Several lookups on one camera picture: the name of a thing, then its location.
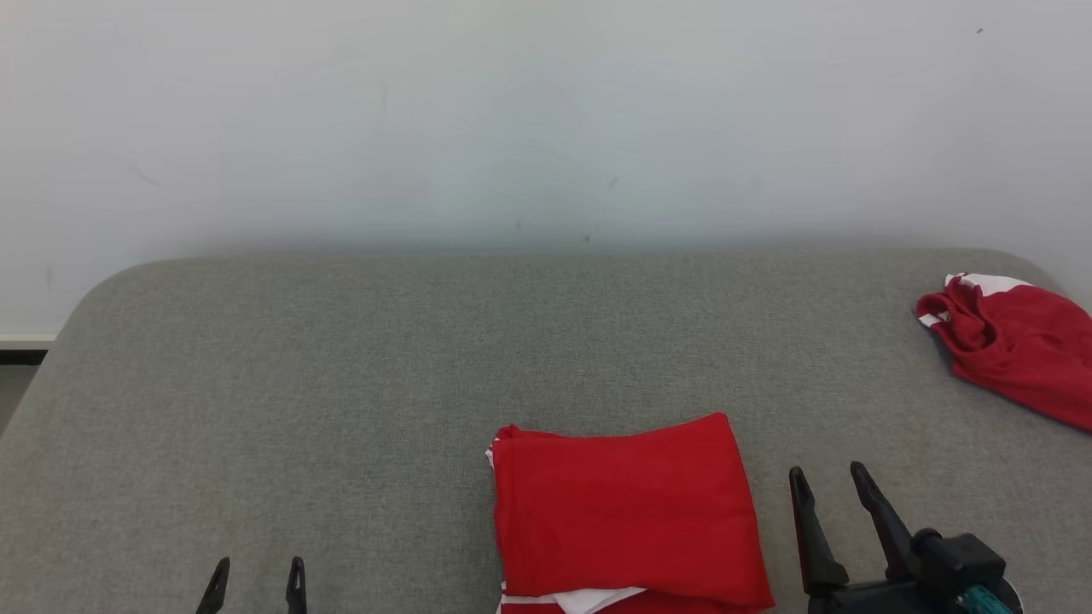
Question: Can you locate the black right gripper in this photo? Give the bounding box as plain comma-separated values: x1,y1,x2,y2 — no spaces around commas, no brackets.
789,461,1023,614

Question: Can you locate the red basketball jersey number 23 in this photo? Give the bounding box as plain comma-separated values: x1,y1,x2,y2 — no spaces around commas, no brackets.
485,412,775,614

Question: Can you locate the red shorts wide white stripe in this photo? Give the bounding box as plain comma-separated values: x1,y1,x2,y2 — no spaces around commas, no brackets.
916,272,1092,432

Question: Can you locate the teal cable plug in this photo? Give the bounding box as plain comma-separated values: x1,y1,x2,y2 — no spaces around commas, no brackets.
957,587,1014,614

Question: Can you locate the white wall baseboard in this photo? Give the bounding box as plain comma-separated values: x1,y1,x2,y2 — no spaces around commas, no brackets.
0,331,61,366

